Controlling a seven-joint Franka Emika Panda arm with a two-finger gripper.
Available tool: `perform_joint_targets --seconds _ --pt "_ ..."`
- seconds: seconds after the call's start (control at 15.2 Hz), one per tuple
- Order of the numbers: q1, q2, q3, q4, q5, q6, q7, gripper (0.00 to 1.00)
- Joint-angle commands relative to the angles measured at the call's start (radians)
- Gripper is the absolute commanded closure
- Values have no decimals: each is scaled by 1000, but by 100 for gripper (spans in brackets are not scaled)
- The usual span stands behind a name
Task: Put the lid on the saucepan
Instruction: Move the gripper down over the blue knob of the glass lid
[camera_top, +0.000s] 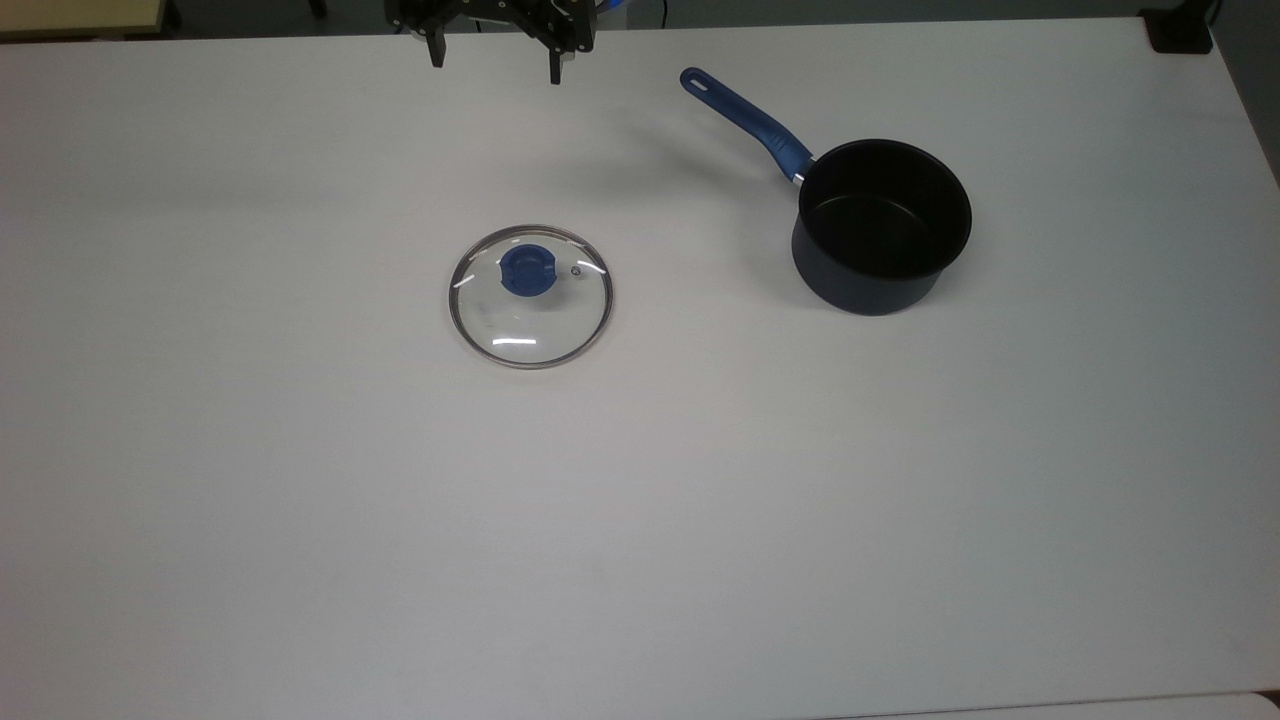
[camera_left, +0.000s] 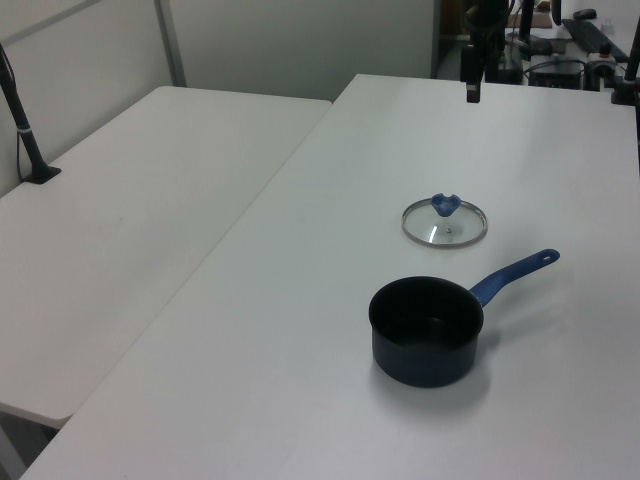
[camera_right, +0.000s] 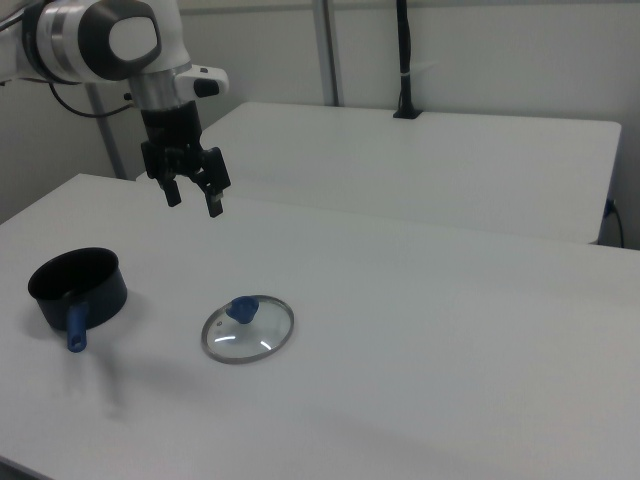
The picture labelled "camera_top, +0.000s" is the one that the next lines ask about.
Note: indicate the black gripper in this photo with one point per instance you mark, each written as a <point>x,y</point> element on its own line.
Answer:
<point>500,12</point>

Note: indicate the glass lid with blue knob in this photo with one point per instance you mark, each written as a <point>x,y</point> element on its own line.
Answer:
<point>530,296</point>

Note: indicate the light wooden table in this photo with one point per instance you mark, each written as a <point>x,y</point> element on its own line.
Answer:
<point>80,15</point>

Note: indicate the black stand base block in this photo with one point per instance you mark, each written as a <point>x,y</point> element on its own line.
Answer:
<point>1180,32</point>

